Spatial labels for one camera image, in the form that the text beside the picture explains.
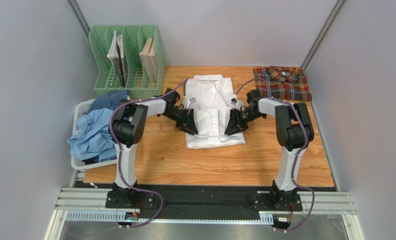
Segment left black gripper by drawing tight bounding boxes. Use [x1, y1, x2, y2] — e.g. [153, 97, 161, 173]
[164, 107, 199, 135]

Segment magazines in organizer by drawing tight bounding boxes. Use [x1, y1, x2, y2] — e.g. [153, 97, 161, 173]
[107, 30, 128, 88]

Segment folded red plaid shirt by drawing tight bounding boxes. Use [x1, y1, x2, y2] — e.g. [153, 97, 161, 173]
[253, 65, 312, 102]

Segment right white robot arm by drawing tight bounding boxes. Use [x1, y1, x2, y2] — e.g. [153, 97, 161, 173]
[224, 90, 315, 210]

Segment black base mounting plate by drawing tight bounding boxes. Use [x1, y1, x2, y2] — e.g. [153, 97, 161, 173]
[74, 181, 338, 222]

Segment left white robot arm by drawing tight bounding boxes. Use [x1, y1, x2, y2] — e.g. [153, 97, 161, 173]
[105, 88, 198, 209]

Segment dark blue checked shirt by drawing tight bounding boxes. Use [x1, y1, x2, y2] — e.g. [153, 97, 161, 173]
[86, 90, 129, 114]

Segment white long sleeve shirt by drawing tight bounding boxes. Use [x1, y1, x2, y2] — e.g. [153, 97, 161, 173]
[184, 74, 246, 149]

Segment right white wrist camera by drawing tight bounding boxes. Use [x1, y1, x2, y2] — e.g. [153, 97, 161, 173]
[231, 94, 245, 111]

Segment white laundry basket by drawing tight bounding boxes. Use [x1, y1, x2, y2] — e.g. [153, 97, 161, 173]
[71, 99, 116, 170]

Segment green plastic file organizer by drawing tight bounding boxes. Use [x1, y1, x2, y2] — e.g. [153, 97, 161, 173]
[88, 25, 165, 99]

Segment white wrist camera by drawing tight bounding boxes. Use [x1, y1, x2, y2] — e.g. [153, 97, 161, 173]
[182, 97, 199, 109]
[231, 94, 245, 111]

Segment beige books in organizer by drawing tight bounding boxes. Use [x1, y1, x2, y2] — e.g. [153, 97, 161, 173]
[139, 37, 158, 83]

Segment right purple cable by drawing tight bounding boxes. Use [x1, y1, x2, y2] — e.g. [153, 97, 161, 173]
[235, 78, 316, 233]

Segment light blue crumpled shirt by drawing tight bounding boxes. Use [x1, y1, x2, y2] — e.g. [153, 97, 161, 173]
[67, 108, 116, 163]

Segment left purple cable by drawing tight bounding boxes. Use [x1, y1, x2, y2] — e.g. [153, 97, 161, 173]
[108, 78, 189, 231]

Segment aluminium frame rail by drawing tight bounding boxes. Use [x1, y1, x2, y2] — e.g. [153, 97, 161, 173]
[45, 170, 364, 240]

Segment purple cable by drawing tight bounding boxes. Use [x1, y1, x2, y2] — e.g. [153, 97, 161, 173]
[108, 78, 189, 231]
[235, 78, 316, 233]

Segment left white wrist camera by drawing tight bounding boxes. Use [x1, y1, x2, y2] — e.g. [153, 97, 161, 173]
[182, 97, 199, 109]

